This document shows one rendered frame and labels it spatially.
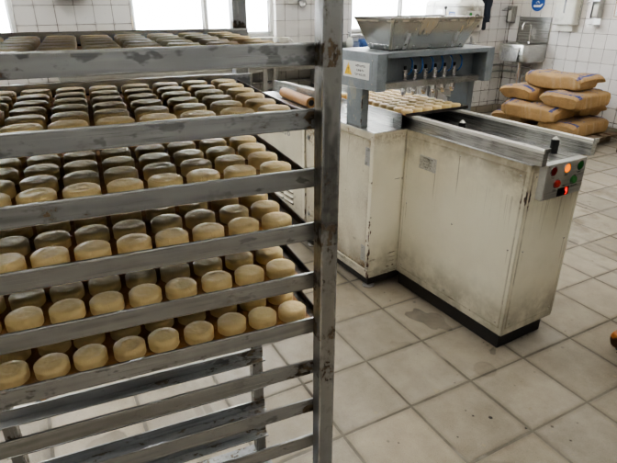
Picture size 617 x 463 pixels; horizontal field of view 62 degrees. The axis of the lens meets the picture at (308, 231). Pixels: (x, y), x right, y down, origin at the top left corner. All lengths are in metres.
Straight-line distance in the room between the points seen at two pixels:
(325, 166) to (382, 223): 1.83
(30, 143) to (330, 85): 0.39
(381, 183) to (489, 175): 0.55
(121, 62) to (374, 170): 1.86
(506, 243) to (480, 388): 0.58
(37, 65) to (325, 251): 0.46
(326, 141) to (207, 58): 0.20
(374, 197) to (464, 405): 1.01
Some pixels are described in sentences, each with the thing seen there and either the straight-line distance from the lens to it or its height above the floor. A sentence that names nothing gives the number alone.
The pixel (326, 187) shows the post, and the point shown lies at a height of 1.13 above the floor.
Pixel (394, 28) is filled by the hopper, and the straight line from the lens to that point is 2.42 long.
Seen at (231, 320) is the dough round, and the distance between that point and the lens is 0.92.
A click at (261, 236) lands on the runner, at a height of 1.06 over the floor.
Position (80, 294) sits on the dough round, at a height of 0.96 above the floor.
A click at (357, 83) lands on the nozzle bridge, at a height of 1.04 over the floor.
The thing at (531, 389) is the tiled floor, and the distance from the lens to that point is 2.27.
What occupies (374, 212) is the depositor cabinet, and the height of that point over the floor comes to 0.45.
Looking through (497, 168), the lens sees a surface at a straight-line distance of 2.15.
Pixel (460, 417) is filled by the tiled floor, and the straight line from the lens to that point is 2.07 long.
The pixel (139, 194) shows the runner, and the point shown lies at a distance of 0.73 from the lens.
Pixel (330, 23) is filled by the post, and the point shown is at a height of 1.36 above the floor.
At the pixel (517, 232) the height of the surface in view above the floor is 0.57.
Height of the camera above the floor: 1.39
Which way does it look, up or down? 24 degrees down
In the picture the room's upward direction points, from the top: straight up
